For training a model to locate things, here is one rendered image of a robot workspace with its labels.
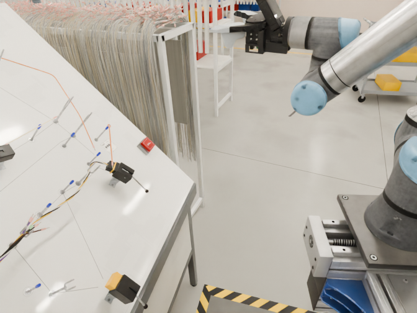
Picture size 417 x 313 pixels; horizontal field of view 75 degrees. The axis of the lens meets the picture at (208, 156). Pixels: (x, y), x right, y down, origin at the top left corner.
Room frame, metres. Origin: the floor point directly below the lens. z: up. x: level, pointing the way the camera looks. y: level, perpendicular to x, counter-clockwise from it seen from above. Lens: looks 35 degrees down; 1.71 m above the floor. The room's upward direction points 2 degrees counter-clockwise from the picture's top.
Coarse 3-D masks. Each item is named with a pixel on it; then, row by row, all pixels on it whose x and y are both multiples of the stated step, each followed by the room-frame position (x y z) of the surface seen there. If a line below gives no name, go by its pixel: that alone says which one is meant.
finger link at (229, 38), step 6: (228, 24) 0.78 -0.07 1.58; (234, 24) 0.77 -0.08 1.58; (240, 24) 0.77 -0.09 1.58; (210, 30) 0.78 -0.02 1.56; (216, 30) 0.77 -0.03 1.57; (222, 30) 0.77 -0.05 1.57; (228, 30) 0.76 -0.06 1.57; (222, 36) 0.77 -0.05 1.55; (228, 36) 0.77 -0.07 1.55; (234, 36) 0.77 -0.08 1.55; (240, 36) 0.77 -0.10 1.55; (228, 42) 0.77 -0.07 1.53; (234, 42) 0.77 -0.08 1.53
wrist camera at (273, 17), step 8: (256, 0) 0.76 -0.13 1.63; (264, 0) 0.75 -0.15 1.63; (272, 0) 0.77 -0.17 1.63; (264, 8) 0.75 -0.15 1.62; (272, 8) 0.75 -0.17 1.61; (264, 16) 0.75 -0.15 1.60; (272, 16) 0.74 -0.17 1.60; (280, 16) 0.76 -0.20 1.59; (272, 24) 0.74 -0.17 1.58; (280, 24) 0.74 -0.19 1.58
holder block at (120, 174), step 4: (120, 164) 0.75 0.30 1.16; (124, 164) 0.76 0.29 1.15; (120, 168) 0.73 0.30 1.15; (124, 168) 0.74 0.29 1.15; (128, 168) 0.75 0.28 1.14; (116, 172) 0.72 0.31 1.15; (120, 172) 0.72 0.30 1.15; (124, 172) 0.73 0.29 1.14; (132, 172) 0.75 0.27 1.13; (116, 176) 0.73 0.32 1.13; (120, 176) 0.72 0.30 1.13; (124, 176) 0.72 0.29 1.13; (128, 176) 0.72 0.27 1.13; (120, 180) 0.73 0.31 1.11; (124, 180) 0.73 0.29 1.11; (128, 180) 0.72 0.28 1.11
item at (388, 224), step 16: (384, 192) 0.47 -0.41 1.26; (368, 208) 0.48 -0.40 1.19; (384, 208) 0.44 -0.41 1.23; (400, 208) 0.41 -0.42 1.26; (368, 224) 0.45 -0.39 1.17; (384, 224) 0.42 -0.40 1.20; (400, 224) 0.40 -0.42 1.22; (416, 224) 0.39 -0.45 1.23; (384, 240) 0.40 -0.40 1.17; (400, 240) 0.38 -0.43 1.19; (416, 240) 0.38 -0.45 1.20
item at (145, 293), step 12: (192, 192) 0.93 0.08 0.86; (180, 216) 0.78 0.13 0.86; (180, 228) 0.76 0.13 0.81; (168, 240) 0.66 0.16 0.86; (168, 252) 0.64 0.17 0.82; (156, 264) 0.56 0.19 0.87; (156, 276) 0.54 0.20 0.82; (144, 288) 0.48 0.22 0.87; (144, 300) 0.45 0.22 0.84; (132, 312) 0.40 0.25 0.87
